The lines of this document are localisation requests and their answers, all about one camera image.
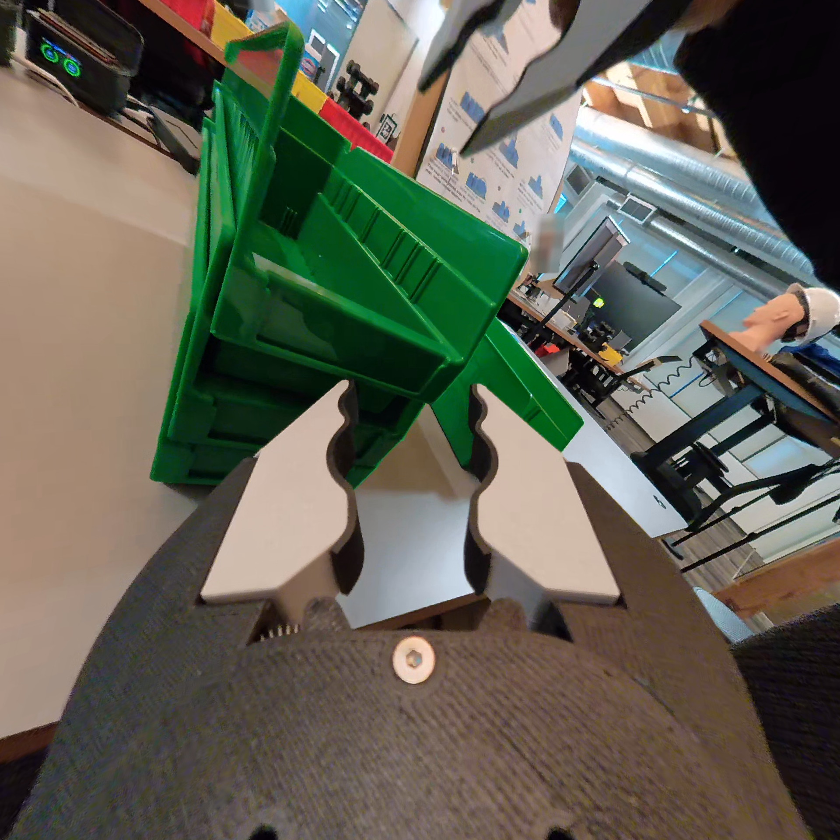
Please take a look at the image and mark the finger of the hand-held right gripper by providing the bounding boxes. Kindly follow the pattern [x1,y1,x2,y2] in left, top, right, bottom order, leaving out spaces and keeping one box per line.
[418,0,524,93]
[461,0,694,158]

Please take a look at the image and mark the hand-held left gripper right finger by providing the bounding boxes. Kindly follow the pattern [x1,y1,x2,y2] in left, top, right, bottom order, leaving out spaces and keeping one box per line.
[462,384,623,614]

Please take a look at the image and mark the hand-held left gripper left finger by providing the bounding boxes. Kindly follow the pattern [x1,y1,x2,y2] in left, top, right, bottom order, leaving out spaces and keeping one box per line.
[199,379,366,623]

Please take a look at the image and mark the green plastic bin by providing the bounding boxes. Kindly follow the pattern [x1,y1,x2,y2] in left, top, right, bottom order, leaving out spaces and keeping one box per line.
[210,20,530,403]
[430,317,585,470]
[164,82,429,450]
[150,118,398,490]

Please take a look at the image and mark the person's right forearm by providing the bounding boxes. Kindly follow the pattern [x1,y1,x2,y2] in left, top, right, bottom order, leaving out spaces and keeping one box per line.
[675,0,840,293]

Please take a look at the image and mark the wooden document stand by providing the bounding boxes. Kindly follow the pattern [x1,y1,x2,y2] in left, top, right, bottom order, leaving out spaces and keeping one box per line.
[392,0,586,247]

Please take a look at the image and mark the black dumbbells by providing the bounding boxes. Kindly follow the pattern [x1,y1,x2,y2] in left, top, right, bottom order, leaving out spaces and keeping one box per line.
[333,60,376,120]

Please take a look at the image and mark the white wipes canister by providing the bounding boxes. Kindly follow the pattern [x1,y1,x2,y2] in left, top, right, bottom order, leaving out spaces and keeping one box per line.
[297,42,342,85]

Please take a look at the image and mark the small yellow bin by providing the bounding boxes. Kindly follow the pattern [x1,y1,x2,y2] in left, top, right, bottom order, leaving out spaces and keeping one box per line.
[211,3,256,48]
[290,71,330,114]

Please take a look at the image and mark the monitor on tripod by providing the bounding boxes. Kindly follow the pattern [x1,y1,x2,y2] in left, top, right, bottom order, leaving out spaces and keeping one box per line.
[518,217,632,349]

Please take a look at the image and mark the black television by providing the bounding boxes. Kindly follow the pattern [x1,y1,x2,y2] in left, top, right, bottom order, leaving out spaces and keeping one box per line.
[583,261,685,337]

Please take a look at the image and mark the coiled cable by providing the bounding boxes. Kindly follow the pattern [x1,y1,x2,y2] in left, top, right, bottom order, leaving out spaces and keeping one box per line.
[605,357,698,431]

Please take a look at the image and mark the silver ventilation duct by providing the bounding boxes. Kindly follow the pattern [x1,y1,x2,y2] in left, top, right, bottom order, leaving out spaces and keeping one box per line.
[570,105,818,286]

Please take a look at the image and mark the white cable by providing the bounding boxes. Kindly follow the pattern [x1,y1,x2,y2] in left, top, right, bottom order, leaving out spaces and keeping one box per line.
[12,54,83,107]

